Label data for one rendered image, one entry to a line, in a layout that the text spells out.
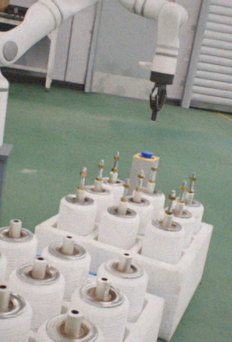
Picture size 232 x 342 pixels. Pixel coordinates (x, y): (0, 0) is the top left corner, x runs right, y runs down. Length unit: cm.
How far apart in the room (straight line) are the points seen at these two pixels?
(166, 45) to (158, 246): 65
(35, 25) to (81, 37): 490
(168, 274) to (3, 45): 74
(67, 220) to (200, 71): 543
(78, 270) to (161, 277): 28
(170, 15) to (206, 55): 506
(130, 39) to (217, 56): 115
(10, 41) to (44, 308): 80
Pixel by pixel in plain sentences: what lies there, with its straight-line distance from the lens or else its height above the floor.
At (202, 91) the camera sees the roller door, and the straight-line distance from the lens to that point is 658.
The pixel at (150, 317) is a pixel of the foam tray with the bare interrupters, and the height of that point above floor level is 18.
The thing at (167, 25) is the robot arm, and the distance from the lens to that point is 153.
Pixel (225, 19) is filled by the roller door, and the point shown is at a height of 117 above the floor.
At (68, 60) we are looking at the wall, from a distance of 638.
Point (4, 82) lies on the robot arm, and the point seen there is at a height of 50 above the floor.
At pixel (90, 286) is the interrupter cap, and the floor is 25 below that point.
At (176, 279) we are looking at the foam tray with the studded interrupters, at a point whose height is 16.
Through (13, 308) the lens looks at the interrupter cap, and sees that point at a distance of 77.
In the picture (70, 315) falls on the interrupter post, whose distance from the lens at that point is 72.
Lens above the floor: 65
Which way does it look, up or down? 14 degrees down
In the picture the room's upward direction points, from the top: 10 degrees clockwise
